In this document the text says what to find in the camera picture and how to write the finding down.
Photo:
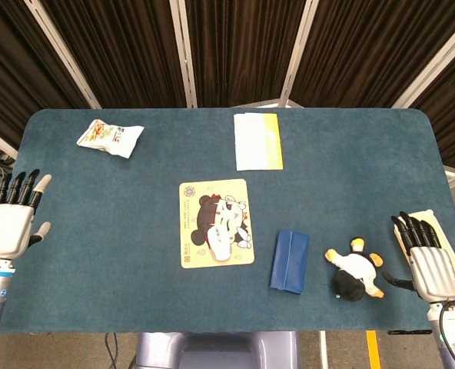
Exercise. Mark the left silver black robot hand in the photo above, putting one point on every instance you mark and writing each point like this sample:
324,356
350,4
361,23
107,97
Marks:
6,230

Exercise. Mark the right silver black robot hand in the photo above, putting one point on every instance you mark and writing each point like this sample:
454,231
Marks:
433,273

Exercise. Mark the white computer mouse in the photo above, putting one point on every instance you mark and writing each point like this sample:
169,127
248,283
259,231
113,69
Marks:
220,246

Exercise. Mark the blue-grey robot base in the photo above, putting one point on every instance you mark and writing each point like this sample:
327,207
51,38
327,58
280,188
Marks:
220,350

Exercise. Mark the cartoon girl mouse pad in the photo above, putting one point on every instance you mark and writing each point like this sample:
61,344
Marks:
193,192

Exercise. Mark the beige wooden tray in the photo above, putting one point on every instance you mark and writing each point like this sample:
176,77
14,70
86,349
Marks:
453,255

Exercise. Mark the black clamp bar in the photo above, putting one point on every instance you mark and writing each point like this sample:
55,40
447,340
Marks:
410,331

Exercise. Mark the black white plush toy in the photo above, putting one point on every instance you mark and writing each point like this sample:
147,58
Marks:
356,269

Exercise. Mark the blue felt table cloth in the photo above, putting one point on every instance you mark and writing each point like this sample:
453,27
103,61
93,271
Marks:
97,238

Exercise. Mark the white snack bag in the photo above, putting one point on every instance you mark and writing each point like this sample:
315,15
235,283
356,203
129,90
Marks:
110,138

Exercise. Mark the blue folded pouch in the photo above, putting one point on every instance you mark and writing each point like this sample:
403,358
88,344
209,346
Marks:
289,261

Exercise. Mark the dark brown curtain panel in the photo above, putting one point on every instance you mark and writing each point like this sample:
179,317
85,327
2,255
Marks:
127,50
243,50
373,46
12,57
454,115

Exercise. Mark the white yellow paper booklet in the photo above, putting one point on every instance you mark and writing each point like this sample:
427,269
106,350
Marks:
254,142

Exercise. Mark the white frame foot bar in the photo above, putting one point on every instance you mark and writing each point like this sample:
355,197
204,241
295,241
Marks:
266,103

